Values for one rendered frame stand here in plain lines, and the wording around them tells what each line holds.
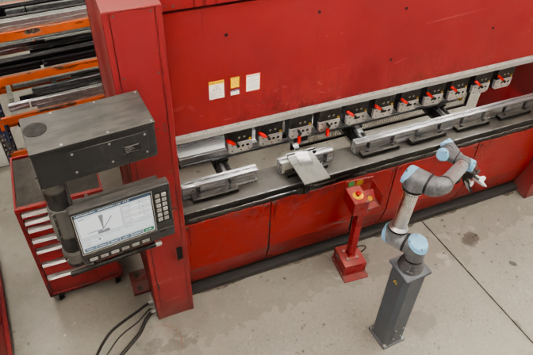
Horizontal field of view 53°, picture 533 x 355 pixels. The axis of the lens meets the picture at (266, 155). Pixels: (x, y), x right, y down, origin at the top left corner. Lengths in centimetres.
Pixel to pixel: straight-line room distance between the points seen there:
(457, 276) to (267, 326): 150
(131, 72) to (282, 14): 85
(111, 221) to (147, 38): 83
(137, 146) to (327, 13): 128
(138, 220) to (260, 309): 160
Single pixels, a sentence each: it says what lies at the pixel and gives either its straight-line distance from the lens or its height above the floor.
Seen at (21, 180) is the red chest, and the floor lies 98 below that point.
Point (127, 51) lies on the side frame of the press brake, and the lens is 240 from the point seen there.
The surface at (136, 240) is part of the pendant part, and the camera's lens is 265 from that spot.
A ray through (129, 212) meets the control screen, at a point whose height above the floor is 149.
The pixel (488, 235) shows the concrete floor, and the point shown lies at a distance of 474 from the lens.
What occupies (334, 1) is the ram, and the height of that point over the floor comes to 206.
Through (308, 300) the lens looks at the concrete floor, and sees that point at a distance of 397.
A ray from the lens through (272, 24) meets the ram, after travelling 282.
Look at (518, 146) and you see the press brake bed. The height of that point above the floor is 59.
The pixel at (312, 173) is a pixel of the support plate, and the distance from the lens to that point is 337.
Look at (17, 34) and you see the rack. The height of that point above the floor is 138.
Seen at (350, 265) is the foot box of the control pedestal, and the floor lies 12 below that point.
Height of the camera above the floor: 332
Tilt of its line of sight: 42 degrees down
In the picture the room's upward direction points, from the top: 2 degrees clockwise
